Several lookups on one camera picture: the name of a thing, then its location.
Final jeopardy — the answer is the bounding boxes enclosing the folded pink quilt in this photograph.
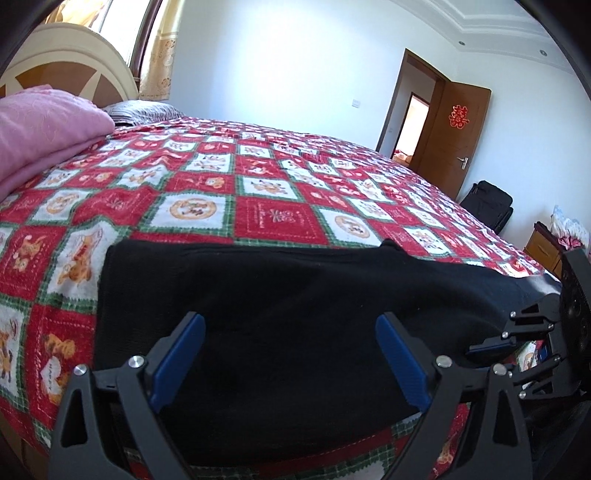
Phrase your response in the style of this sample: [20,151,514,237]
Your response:
[0,84,116,200]

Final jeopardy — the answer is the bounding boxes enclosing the window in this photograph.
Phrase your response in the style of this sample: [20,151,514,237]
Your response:
[99,0,163,70]

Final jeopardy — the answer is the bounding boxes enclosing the brown wooden door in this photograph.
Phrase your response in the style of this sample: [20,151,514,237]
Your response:
[409,80,492,201]

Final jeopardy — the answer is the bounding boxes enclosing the bed with red patterned cover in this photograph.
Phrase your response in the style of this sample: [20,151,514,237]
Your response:
[0,115,560,480]

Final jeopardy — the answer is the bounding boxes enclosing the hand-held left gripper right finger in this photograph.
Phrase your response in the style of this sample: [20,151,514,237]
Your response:
[375,312,541,480]

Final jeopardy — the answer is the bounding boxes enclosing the black pants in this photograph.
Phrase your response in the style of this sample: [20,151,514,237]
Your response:
[95,239,565,472]

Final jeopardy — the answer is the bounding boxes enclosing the pile of cloth on nightstand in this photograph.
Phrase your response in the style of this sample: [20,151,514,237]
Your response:
[549,205,585,251]

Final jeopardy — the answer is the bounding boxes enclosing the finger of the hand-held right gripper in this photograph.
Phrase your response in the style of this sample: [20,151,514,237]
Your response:
[507,354,570,400]
[465,295,562,357]

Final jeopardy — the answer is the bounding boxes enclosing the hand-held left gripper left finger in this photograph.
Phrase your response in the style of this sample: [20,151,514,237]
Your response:
[47,311,207,480]

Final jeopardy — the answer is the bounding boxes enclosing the striped pillow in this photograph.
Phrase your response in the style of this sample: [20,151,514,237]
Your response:
[102,100,186,128]

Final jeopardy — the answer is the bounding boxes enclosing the black bag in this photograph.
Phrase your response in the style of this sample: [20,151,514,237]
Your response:
[460,180,515,234]

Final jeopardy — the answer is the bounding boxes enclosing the yellow patterned curtain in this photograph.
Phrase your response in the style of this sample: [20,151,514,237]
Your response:
[139,0,178,100]
[46,0,114,34]

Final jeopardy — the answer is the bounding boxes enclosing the brown door frame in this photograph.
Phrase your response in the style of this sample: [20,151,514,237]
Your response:
[376,48,448,160]

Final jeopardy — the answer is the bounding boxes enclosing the cream and wood headboard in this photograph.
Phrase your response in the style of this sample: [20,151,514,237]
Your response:
[0,23,140,105]

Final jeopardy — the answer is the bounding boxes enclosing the wooden nightstand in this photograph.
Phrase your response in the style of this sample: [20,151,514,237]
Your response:
[523,222,570,278]

